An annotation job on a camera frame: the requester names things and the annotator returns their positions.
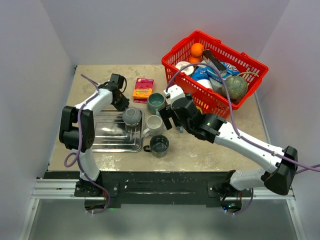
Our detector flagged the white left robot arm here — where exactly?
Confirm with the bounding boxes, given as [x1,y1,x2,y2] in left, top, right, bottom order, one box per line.
[58,73,130,198]

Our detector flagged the steel drying tray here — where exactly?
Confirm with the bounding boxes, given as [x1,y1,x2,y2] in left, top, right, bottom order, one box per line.
[92,109,144,153]

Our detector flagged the dark long carton box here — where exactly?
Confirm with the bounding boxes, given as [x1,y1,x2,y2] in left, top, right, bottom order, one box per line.
[202,49,227,76]

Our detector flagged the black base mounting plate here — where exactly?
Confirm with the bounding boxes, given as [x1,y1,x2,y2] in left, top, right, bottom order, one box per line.
[73,169,253,210]

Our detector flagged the blue plastic snack bag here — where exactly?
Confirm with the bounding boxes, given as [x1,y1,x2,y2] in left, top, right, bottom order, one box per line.
[191,66,210,82]

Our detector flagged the dark grey upside-down mug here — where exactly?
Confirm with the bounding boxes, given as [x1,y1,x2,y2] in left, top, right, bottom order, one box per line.
[143,135,170,158]

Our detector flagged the Scrub Mommy sponge pack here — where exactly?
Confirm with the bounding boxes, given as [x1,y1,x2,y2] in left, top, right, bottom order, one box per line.
[132,78,155,104]

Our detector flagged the orange fruit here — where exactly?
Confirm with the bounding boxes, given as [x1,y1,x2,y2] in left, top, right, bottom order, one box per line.
[190,43,204,58]
[188,56,202,64]

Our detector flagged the red plastic shopping basket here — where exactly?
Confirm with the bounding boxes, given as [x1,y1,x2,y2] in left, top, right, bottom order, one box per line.
[161,30,269,118]

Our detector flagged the green netted melon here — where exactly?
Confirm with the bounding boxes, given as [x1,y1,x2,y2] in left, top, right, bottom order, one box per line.
[221,71,259,101]

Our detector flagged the upper orange fruit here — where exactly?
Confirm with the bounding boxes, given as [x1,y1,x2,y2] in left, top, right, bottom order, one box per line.
[190,43,204,58]

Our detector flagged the blue M&M's bag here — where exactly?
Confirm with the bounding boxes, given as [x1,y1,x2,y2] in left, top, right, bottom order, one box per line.
[221,61,240,75]

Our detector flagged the teal green ceramic mug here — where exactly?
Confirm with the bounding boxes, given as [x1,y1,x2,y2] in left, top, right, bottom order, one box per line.
[147,92,166,115]

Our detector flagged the lower orange fruit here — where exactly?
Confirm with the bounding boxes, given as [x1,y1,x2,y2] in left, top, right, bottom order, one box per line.
[188,56,202,64]

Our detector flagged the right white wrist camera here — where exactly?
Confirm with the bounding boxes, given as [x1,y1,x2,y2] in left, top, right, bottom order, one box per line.
[163,84,185,105]

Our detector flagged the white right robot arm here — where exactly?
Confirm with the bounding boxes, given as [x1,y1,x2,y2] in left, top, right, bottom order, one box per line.
[159,92,298,197]

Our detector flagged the grey-blue white-lined mug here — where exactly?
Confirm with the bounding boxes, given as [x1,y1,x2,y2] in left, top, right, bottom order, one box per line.
[176,126,184,134]

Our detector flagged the light grey-blue upside-down mug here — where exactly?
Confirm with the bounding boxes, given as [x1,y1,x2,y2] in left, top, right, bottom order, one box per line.
[122,107,142,127]

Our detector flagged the pale grey upside-down mug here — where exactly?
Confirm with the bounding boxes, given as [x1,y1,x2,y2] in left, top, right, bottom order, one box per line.
[142,115,165,137]

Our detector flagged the blue Harry's box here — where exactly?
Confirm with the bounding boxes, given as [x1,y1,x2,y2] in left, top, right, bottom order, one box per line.
[205,67,223,92]

